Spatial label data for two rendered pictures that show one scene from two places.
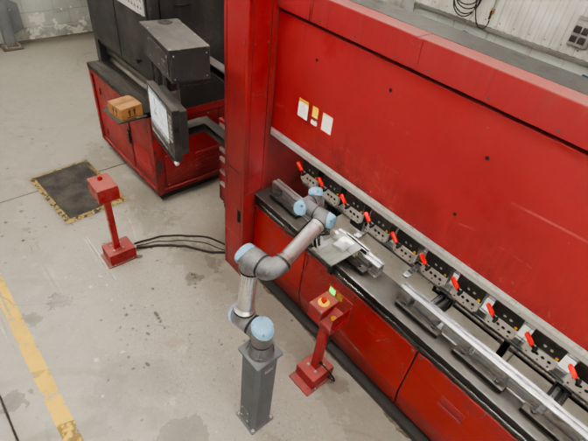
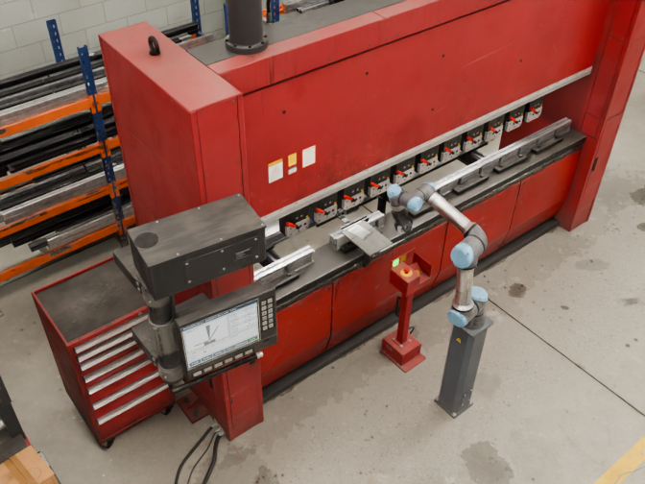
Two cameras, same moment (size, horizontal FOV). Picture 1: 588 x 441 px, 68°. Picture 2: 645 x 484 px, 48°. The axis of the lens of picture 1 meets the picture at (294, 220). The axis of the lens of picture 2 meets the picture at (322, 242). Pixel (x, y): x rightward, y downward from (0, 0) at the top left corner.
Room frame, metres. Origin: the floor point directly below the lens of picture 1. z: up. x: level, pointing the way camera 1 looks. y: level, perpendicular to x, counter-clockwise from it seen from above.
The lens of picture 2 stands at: (1.87, 2.98, 3.82)
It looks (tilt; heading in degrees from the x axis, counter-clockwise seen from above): 41 degrees down; 276
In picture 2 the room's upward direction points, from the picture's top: 1 degrees clockwise
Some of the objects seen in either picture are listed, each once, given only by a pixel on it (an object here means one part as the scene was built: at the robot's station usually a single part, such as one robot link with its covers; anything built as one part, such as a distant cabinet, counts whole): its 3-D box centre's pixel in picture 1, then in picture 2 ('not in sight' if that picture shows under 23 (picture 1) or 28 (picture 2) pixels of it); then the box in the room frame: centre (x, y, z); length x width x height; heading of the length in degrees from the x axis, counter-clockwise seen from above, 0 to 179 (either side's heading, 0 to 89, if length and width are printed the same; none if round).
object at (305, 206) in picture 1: (307, 206); (412, 200); (1.74, -0.06, 1.48); 0.11 x 0.11 x 0.08; 55
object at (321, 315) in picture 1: (329, 309); (410, 272); (1.69, -0.29, 0.75); 0.20 x 0.16 x 0.18; 46
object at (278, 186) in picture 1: (297, 202); (276, 271); (2.47, 0.00, 0.92); 0.50 x 0.06 x 0.10; 45
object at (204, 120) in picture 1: (206, 135); (180, 328); (2.80, 0.72, 1.17); 0.40 x 0.24 x 0.07; 45
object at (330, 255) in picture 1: (336, 248); (367, 237); (1.97, -0.29, 1.00); 0.26 x 0.18 x 0.01; 135
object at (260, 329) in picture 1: (261, 331); (475, 300); (1.34, 0.09, 0.94); 0.13 x 0.12 x 0.14; 55
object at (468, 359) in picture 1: (478, 367); (470, 183); (1.32, -1.06, 0.89); 0.30 x 0.05 x 0.03; 45
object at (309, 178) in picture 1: (313, 172); (294, 218); (2.38, -0.09, 1.26); 0.15 x 0.09 x 0.17; 45
